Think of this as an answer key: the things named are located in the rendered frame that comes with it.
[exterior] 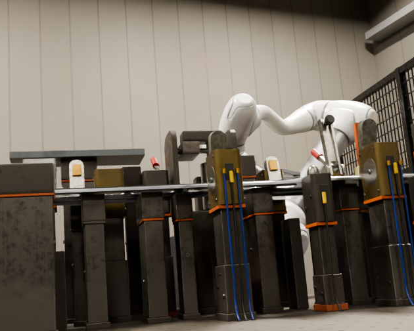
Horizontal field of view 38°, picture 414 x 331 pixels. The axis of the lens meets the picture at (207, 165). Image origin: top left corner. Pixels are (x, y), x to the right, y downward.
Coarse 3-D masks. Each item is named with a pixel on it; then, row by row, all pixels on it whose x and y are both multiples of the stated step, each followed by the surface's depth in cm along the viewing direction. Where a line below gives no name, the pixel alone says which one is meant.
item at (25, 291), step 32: (0, 192) 113; (32, 192) 114; (0, 224) 112; (32, 224) 114; (0, 256) 111; (32, 256) 112; (0, 288) 110; (32, 288) 111; (0, 320) 109; (32, 320) 110
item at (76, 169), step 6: (72, 162) 152; (78, 162) 152; (72, 168) 151; (78, 168) 151; (72, 174) 150; (78, 174) 150; (72, 180) 150; (78, 180) 150; (72, 186) 149; (78, 186) 150; (84, 186) 150
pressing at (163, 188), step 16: (336, 176) 141; (352, 176) 140; (64, 192) 134; (80, 192) 135; (96, 192) 136; (112, 192) 137; (128, 192) 141; (176, 192) 146; (192, 192) 150; (272, 192) 158; (288, 192) 160
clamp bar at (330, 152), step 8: (320, 120) 172; (328, 120) 169; (320, 128) 172; (328, 128) 172; (328, 136) 171; (328, 144) 170; (336, 144) 170; (328, 152) 168; (336, 152) 169; (328, 160) 168; (336, 160) 169
